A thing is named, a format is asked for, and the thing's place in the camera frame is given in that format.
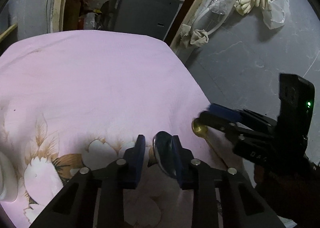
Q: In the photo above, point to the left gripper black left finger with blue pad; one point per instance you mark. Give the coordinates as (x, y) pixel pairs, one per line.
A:
(96, 198)

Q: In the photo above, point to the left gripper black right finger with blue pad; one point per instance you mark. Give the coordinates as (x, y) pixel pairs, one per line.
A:
(221, 198)

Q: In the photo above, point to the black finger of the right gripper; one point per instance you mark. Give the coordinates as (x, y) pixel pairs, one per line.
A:
(225, 120)

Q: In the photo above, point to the gold spoon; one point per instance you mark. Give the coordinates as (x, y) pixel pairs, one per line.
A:
(201, 131)

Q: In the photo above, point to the steel spoon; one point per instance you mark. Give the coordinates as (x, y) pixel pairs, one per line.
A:
(162, 150)

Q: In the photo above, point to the person's right hand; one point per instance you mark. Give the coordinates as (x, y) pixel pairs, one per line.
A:
(291, 190)

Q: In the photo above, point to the white utensil basket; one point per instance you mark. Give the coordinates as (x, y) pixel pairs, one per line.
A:
(9, 183)

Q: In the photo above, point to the pink floral tablecloth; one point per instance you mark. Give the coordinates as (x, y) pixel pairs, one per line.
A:
(79, 99)

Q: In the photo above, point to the clear plastic bag on hook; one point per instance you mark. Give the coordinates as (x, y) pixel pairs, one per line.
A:
(276, 13)

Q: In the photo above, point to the dark grey cabinet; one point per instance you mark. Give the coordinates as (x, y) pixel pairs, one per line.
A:
(143, 17)

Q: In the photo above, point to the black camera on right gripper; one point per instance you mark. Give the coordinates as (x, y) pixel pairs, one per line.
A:
(297, 96)

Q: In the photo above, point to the white rag on hose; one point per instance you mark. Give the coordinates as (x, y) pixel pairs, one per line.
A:
(196, 38)

